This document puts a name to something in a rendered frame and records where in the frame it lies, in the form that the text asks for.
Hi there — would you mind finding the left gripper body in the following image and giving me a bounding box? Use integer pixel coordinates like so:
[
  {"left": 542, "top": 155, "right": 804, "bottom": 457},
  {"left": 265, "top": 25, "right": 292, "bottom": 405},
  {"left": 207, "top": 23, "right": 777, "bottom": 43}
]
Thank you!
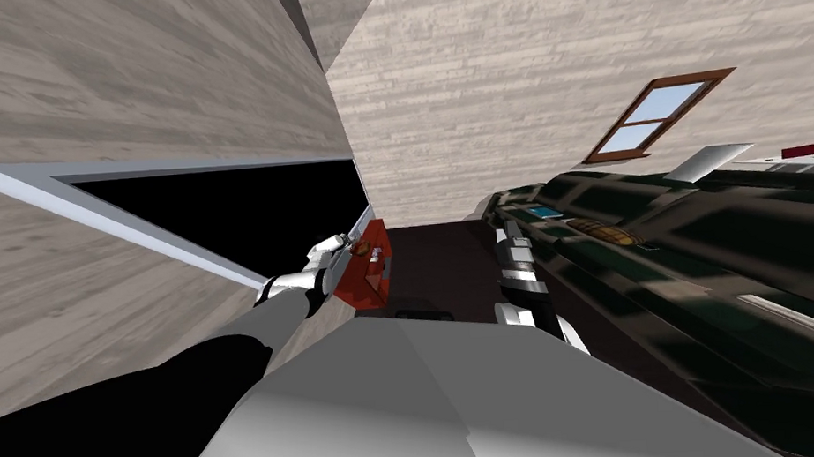
[{"left": 305, "top": 243, "right": 340, "bottom": 281}]

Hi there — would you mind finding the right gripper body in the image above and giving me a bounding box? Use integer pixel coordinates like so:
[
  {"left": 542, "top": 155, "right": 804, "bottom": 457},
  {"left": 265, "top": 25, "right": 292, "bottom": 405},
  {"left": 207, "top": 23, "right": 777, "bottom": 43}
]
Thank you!
[{"left": 497, "top": 236, "right": 538, "bottom": 272}]

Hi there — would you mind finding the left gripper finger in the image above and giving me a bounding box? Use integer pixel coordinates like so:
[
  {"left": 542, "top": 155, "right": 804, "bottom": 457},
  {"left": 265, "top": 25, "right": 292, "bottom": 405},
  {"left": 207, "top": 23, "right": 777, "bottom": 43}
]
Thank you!
[
  {"left": 323, "top": 245, "right": 358, "bottom": 291},
  {"left": 314, "top": 232, "right": 352, "bottom": 253}
]

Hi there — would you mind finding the red shelf unit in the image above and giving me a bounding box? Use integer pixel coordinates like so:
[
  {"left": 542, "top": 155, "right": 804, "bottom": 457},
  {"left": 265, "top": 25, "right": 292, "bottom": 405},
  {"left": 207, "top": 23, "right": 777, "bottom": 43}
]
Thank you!
[{"left": 328, "top": 217, "right": 398, "bottom": 312}]

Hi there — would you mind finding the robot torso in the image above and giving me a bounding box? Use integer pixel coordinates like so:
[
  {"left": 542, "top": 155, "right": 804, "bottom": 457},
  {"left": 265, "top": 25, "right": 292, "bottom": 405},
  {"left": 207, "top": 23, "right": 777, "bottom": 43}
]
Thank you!
[{"left": 161, "top": 275, "right": 782, "bottom": 457}]

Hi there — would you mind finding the brown framed window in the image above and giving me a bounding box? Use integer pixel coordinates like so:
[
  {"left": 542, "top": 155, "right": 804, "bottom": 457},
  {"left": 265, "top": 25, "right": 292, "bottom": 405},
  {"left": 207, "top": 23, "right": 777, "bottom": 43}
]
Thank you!
[{"left": 576, "top": 66, "right": 743, "bottom": 167}]

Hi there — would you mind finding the dark green bed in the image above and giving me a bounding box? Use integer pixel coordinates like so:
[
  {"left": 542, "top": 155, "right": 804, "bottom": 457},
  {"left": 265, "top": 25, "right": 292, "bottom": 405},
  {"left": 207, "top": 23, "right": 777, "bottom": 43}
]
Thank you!
[{"left": 476, "top": 139, "right": 814, "bottom": 457}]

